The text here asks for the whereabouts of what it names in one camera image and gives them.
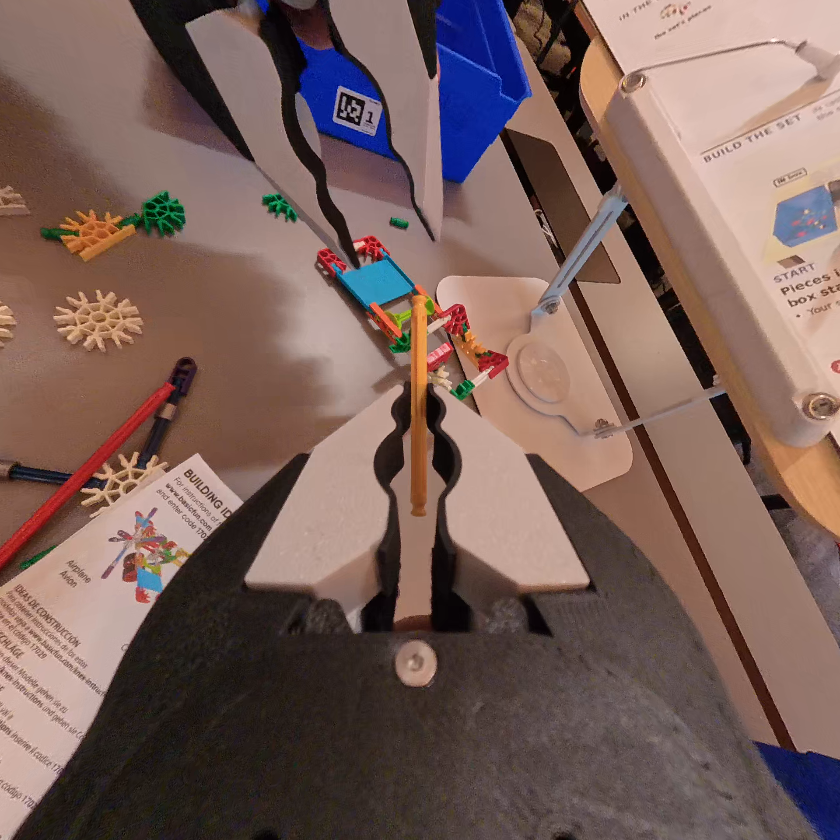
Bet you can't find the white instruction board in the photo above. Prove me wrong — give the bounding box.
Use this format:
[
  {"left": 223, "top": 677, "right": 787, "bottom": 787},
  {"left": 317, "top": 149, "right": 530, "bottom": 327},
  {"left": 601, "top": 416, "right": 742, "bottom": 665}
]
[{"left": 580, "top": 0, "right": 840, "bottom": 540}]

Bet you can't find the yellow plastic rod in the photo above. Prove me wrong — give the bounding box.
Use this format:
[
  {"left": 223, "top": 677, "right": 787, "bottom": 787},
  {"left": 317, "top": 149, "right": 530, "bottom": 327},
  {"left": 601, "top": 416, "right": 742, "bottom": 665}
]
[{"left": 409, "top": 295, "right": 429, "bottom": 518}]

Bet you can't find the toy instruction booklet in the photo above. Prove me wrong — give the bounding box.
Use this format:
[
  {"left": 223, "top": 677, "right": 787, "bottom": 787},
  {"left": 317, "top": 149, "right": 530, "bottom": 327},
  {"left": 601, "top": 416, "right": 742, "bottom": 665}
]
[{"left": 0, "top": 453, "right": 245, "bottom": 836}]

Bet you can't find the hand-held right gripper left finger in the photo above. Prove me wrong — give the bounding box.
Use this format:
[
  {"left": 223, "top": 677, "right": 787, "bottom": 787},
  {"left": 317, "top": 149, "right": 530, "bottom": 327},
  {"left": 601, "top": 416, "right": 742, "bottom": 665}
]
[{"left": 244, "top": 384, "right": 403, "bottom": 631}]

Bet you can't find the yellow and green connector pair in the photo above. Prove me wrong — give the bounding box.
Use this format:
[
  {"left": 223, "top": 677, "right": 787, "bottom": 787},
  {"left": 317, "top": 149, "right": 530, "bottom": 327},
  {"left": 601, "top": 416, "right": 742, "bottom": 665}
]
[{"left": 41, "top": 191, "right": 187, "bottom": 262}]

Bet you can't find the blue plastic bin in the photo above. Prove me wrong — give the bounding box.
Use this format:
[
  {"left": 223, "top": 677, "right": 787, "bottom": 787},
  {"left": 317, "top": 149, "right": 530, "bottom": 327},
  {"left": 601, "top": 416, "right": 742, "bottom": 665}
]
[
  {"left": 753, "top": 740, "right": 840, "bottom": 840},
  {"left": 256, "top": 0, "right": 533, "bottom": 185}
]

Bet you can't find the red plastic rod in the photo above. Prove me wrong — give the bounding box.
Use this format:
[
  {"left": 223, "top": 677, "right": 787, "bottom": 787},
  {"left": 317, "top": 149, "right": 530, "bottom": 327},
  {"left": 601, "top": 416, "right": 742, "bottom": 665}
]
[{"left": 0, "top": 381, "right": 178, "bottom": 569}]

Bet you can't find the white metal stand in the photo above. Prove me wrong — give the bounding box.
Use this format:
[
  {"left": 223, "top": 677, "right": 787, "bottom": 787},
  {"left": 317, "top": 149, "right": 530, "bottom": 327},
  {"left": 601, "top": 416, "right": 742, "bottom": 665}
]
[{"left": 436, "top": 184, "right": 727, "bottom": 493}]

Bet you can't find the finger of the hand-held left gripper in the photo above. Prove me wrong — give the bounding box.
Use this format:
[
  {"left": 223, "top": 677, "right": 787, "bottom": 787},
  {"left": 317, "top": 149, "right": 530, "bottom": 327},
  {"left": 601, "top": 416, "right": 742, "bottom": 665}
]
[
  {"left": 328, "top": 0, "right": 445, "bottom": 242},
  {"left": 185, "top": 10, "right": 360, "bottom": 268}
]

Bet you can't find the person's left hand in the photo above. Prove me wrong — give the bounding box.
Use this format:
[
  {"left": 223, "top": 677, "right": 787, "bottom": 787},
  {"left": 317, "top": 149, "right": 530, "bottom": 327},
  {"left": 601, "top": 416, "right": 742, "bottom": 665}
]
[{"left": 290, "top": 8, "right": 333, "bottom": 51}]

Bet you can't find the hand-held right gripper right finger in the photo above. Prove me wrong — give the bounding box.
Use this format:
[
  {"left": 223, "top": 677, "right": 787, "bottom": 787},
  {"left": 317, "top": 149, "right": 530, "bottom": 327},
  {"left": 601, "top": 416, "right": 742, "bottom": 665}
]
[{"left": 430, "top": 384, "right": 590, "bottom": 631}]

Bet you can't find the colourful construction toy model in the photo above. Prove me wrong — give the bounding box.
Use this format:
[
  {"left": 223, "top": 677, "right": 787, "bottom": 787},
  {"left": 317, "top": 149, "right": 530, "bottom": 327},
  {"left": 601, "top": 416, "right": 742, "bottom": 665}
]
[{"left": 317, "top": 235, "right": 509, "bottom": 401}]

